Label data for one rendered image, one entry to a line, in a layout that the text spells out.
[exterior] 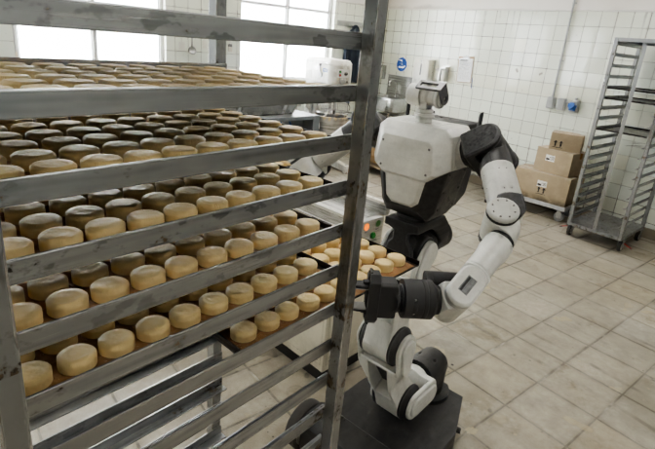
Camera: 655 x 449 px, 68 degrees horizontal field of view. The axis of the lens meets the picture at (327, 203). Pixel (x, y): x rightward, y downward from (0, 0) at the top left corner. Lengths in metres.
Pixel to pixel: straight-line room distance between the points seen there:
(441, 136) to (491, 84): 4.95
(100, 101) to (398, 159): 1.05
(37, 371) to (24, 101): 0.36
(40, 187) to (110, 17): 0.20
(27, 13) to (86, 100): 0.10
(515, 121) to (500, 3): 1.39
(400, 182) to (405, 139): 0.14
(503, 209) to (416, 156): 0.35
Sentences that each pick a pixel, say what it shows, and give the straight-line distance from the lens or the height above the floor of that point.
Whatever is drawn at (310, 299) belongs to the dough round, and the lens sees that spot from 1.05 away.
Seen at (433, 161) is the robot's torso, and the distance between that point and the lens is 1.45.
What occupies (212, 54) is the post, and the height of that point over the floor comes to 1.54.
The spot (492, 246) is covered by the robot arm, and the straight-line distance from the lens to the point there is 1.21.
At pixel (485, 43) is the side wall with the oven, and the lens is 6.48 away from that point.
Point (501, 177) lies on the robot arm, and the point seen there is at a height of 1.29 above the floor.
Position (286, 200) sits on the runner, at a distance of 0.82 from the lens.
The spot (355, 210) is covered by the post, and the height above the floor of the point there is 1.28.
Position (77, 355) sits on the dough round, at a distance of 0.77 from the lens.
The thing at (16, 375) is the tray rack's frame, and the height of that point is 1.21.
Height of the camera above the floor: 1.59
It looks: 19 degrees down
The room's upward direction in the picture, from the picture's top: 5 degrees clockwise
